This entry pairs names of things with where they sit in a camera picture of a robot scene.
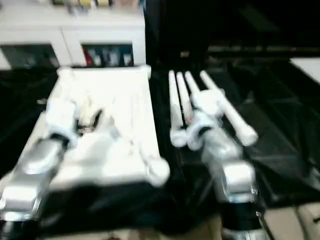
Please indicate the white plastic table leg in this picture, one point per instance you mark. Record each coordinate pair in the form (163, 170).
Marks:
(174, 100)
(192, 82)
(235, 117)
(183, 95)

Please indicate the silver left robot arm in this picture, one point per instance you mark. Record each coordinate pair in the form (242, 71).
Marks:
(30, 175)

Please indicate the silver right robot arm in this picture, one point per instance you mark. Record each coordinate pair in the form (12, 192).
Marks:
(235, 180)

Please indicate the red bottle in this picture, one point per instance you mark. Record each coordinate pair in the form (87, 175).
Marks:
(87, 57)

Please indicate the white cabinet with glass doors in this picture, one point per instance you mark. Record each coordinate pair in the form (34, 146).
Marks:
(70, 20)

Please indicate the black box with tan label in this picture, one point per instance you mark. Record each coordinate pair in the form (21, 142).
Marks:
(175, 30)

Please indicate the black mat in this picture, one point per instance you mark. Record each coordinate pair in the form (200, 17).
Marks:
(280, 125)

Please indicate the white flat board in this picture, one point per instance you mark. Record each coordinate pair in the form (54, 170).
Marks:
(310, 67)

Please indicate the dark metal rail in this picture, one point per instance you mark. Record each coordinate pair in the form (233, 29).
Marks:
(260, 50)

